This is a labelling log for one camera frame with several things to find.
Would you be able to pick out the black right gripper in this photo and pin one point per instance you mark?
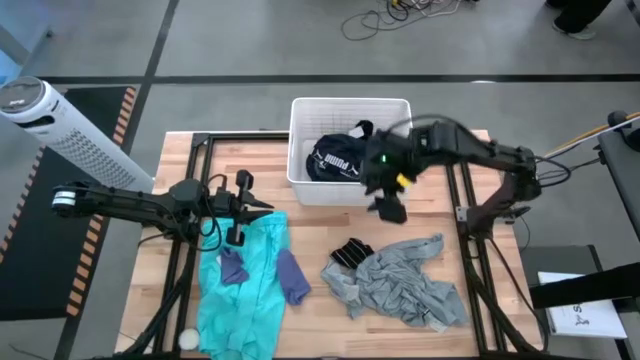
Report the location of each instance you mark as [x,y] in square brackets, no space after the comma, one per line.
[385,160]

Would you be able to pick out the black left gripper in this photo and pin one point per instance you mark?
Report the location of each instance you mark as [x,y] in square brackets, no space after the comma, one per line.
[222,204]

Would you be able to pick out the black striped sock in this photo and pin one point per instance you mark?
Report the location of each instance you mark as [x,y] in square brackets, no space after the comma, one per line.
[352,252]

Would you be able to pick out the purple sock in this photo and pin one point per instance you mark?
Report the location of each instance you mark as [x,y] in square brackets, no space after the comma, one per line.
[232,267]
[292,277]

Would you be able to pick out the dark navy Puma garment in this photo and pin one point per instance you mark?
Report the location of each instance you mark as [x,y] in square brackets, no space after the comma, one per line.
[330,160]

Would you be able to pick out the grey shirt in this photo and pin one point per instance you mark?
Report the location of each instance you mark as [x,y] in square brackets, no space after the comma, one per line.
[400,285]

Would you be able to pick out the turquoise sweater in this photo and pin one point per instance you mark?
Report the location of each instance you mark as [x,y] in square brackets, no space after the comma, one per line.
[250,300]

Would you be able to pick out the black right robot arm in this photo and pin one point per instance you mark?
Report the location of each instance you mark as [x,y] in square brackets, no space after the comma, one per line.
[480,150]

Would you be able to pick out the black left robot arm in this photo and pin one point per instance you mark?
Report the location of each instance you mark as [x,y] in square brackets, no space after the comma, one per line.
[125,202]

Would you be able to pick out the yellow gripper tag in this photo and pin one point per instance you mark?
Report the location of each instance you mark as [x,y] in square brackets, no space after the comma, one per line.
[404,180]

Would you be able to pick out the white plastic laundry basket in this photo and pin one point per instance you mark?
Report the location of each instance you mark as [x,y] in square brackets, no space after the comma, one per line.
[320,115]

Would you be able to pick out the small white ball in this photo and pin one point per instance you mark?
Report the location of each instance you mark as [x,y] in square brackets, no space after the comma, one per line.
[189,339]

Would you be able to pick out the dark grey floor plate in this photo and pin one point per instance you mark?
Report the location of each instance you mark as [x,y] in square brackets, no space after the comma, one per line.
[555,260]

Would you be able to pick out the white tower fan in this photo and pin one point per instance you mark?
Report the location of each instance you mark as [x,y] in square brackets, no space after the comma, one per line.
[75,140]

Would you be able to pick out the black bar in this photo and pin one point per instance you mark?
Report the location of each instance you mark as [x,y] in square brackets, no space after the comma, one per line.
[585,287]

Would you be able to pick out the black hazard-striped floor mat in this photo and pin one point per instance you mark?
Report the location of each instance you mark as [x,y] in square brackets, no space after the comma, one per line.
[40,250]

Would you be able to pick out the white paper sheet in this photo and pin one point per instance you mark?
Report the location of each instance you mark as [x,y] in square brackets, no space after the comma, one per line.
[585,320]

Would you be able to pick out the grey side table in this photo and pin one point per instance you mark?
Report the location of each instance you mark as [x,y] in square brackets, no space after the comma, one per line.
[622,170]

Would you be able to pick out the person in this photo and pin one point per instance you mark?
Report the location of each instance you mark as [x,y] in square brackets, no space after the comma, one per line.
[580,12]

